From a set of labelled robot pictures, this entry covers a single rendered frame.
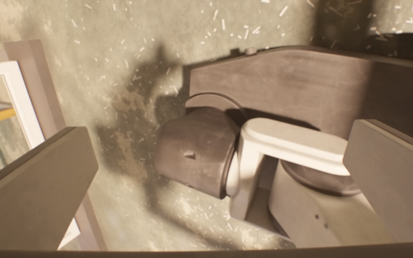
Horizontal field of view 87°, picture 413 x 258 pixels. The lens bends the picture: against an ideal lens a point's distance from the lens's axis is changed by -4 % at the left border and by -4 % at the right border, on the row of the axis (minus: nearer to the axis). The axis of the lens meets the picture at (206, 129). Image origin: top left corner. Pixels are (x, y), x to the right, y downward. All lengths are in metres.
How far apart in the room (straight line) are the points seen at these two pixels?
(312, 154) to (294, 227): 0.13
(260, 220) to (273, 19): 0.49
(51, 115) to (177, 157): 1.01
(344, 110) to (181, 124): 0.32
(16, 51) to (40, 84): 0.20
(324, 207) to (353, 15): 0.46
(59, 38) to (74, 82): 0.20
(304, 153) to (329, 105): 0.16
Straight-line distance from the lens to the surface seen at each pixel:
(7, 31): 1.60
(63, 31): 1.19
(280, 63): 0.50
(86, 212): 1.66
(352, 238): 0.34
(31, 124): 1.49
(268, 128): 0.41
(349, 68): 0.50
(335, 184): 0.39
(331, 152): 0.39
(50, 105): 1.36
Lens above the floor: 0.66
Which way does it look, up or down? 55 degrees down
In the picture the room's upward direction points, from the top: 132 degrees counter-clockwise
